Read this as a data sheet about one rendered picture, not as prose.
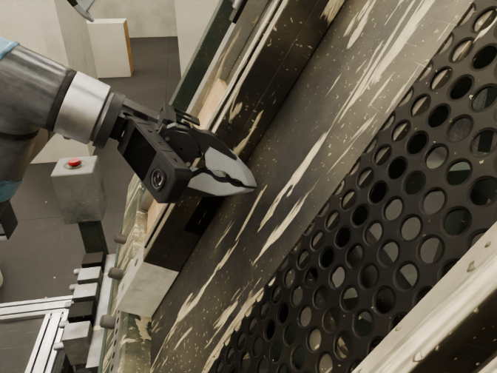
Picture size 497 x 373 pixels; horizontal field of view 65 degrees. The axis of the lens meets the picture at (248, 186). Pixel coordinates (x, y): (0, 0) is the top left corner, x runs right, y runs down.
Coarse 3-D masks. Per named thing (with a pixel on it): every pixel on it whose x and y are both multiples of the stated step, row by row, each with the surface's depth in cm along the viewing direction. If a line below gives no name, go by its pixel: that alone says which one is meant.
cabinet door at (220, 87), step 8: (216, 88) 89; (224, 88) 85; (216, 96) 86; (208, 104) 90; (216, 104) 84; (200, 112) 94; (208, 112) 89; (200, 120) 91; (208, 120) 86; (200, 128) 89; (152, 208) 102; (160, 208) 95; (152, 216) 98; (152, 224) 95
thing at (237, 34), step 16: (256, 0) 84; (240, 16) 86; (256, 16) 86; (240, 32) 87; (224, 48) 88; (240, 48) 89; (224, 64) 90; (208, 80) 91; (224, 80) 92; (208, 96) 93; (192, 112) 94; (144, 192) 108; (144, 208) 105
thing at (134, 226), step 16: (128, 192) 128; (128, 208) 117; (128, 224) 106; (144, 224) 100; (128, 240) 98; (128, 256) 91; (112, 304) 87; (128, 320) 72; (144, 320) 74; (112, 336) 76; (128, 336) 69; (144, 336) 71; (128, 352) 67; (144, 352) 68; (128, 368) 64; (144, 368) 66
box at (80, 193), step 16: (64, 160) 123; (96, 160) 124; (64, 176) 115; (80, 176) 116; (96, 176) 122; (64, 192) 118; (80, 192) 119; (96, 192) 120; (64, 208) 121; (80, 208) 122; (96, 208) 123
